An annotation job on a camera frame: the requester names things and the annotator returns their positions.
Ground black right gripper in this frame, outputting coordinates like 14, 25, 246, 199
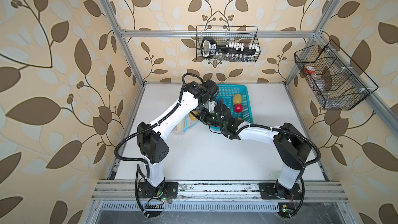
191, 108, 226, 130

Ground red toy apple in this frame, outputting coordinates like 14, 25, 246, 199
234, 104, 243, 113

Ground clear zip top bag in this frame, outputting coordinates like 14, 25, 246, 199
172, 111, 199, 135

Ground yellow toy lemon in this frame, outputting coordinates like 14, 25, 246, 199
188, 113, 198, 121

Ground white toy radish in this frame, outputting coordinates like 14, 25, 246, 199
176, 121, 184, 133

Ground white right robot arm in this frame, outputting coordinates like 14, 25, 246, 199
193, 99, 321, 198

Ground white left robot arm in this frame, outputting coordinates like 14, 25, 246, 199
114, 73, 219, 188

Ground teal plastic basket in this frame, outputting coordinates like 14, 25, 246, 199
209, 84, 254, 123

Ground yellow toy potato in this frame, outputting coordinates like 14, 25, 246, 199
232, 93, 243, 105

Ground black tool in basket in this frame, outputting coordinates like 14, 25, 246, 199
200, 37, 217, 58

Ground red capped clear bottle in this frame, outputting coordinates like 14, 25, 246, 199
304, 65, 322, 83

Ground back black wire basket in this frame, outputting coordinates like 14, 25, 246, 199
195, 25, 261, 63

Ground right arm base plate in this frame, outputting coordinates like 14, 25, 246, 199
258, 182, 303, 201

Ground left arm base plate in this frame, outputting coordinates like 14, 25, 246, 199
138, 180, 179, 199

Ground side black wire basket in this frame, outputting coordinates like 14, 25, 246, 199
294, 39, 379, 111

